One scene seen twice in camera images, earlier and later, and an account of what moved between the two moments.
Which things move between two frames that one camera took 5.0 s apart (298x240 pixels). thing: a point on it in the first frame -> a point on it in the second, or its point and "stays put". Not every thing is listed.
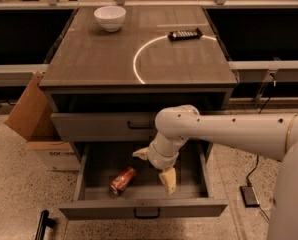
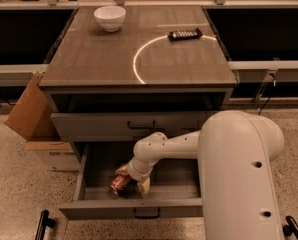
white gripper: [158, 159] -> [138, 173]
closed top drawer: [104, 126] stays put
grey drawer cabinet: [112, 72] stays put
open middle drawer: [97, 163] stays put
